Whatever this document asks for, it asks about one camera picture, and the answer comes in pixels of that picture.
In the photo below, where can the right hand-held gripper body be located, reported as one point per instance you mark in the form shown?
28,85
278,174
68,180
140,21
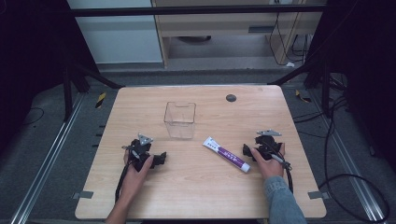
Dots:
267,146

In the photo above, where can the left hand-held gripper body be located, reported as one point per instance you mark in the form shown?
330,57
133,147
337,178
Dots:
140,149

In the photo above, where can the white and purple toothpaste tube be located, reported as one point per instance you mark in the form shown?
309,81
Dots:
229,155

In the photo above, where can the clear plastic container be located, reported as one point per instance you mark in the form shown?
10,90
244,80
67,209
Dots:
180,119

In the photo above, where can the person's right hand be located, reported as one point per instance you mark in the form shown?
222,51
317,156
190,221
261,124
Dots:
272,168

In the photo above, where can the person's left hand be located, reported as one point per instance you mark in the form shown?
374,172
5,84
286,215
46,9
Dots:
134,182

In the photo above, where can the grey table grommet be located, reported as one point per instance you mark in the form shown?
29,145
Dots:
231,98

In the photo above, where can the yellow and black tape strip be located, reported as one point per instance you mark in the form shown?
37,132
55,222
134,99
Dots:
302,97
100,99

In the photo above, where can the black metal stand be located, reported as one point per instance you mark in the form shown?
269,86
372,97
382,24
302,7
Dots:
320,74
77,77

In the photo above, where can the white cabinet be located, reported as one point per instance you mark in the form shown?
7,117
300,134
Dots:
118,37

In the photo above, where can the light wooden desk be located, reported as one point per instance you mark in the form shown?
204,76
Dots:
218,25

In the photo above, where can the dark curtain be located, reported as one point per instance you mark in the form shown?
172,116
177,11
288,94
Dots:
367,62
28,46

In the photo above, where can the grey table bracket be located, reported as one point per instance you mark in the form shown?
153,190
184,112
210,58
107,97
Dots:
82,195
318,195

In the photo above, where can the aluminium floor rail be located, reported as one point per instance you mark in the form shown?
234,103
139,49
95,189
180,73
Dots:
46,155
351,168

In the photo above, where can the black horizontal frame bar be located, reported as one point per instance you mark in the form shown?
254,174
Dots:
186,11

